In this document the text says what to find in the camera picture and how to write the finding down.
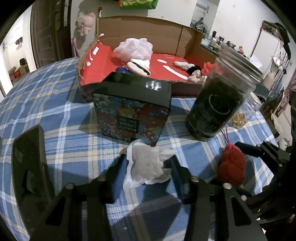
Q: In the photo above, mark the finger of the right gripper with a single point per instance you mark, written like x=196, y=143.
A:
x=250, y=200
x=267, y=151

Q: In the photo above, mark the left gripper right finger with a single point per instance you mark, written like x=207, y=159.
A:
x=181, y=179

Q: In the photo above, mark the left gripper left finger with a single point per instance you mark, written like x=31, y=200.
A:
x=114, y=179

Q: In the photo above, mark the red plush keychain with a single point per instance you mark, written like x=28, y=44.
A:
x=232, y=166

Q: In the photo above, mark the white tissue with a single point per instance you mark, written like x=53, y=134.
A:
x=146, y=165

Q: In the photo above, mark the cream crochet scrunchie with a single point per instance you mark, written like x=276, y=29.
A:
x=197, y=77

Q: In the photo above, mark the black scrunchie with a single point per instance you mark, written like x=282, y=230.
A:
x=192, y=69

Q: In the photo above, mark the blue cloth roll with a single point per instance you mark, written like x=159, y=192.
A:
x=122, y=70

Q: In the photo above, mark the white fluffy scrunchie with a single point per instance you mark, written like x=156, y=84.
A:
x=183, y=65

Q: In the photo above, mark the beige powder puff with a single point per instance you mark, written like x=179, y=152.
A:
x=137, y=69

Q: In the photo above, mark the white bath pouf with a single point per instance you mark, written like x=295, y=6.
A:
x=132, y=48

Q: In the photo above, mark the red foam net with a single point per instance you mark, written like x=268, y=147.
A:
x=207, y=68

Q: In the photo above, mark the small glass jar gold beads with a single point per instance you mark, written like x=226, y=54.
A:
x=246, y=112

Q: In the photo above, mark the large glass jar metal lid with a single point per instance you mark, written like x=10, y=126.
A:
x=227, y=86

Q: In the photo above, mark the black floral box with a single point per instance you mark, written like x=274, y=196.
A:
x=130, y=107

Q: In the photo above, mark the black phone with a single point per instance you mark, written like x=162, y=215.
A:
x=32, y=185

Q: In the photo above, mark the bottles on side table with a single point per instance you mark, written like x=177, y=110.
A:
x=211, y=41

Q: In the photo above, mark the red cardboard box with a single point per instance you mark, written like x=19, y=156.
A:
x=154, y=44

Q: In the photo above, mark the brown wooden door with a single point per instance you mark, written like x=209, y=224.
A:
x=51, y=31

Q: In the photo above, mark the green tote bag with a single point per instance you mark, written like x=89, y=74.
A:
x=138, y=4

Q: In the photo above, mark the pink plush on wall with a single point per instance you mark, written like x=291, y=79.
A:
x=84, y=24

